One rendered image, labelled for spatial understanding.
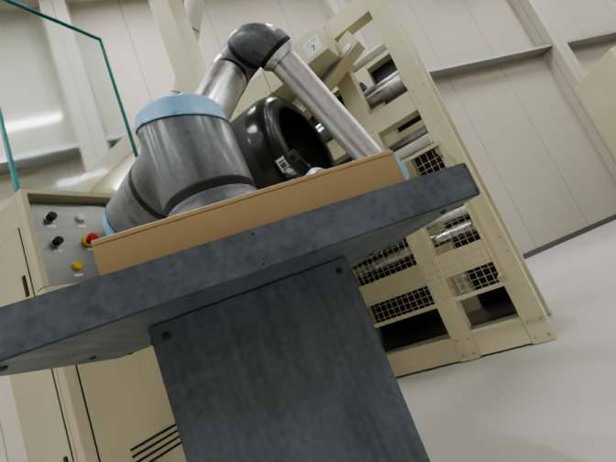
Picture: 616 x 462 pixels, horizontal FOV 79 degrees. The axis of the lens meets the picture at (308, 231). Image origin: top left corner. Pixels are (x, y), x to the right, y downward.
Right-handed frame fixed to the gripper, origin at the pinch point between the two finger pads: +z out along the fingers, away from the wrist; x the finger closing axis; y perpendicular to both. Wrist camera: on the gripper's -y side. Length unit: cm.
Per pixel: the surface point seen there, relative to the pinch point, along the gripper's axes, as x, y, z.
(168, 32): 13, -64, 102
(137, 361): -89, 24, 0
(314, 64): 55, -16, 49
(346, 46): 74, -15, 44
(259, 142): -1.9, -11.9, 8.7
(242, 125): -0.8, -18.5, 21.2
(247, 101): 24, -16, 77
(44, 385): -112, 8, -1
